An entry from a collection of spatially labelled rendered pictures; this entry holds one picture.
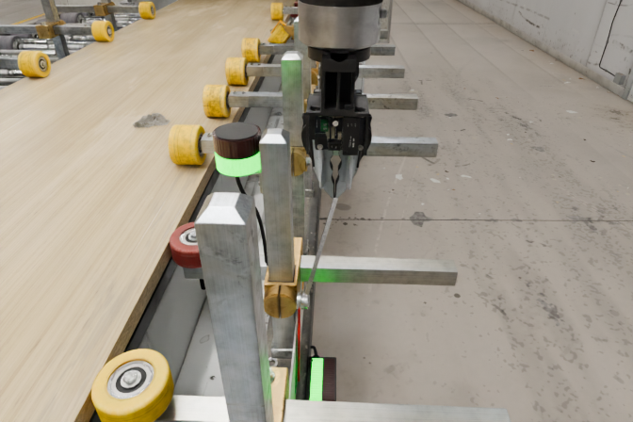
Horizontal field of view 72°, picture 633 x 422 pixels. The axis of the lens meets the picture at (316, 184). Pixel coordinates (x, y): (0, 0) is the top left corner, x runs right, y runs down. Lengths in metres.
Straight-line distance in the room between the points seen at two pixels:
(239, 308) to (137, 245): 0.41
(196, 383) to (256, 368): 0.49
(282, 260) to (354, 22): 0.34
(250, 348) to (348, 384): 1.25
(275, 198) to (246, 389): 0.25
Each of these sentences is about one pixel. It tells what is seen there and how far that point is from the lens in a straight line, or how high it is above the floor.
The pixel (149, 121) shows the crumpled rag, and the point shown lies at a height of 0.91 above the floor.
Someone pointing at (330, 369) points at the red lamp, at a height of 0.70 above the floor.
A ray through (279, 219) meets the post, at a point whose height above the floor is 0.98.
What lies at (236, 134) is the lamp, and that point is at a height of 1.11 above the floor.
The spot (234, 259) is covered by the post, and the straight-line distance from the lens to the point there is 0.31.
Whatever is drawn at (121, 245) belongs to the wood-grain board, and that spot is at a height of 0.90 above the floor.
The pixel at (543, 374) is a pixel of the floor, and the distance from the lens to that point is 1.81.
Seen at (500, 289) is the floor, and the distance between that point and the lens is 2.05.
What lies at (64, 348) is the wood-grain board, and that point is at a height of 0.90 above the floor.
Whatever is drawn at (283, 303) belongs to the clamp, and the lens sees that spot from 0.66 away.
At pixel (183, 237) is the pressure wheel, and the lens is 0.72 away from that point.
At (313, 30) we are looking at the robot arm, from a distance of 0.48.
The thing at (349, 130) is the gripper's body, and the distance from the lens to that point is 0.50.
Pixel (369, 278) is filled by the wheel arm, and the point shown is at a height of 0.84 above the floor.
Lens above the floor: 1.33
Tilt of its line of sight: 31 degrees down
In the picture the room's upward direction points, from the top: straight up
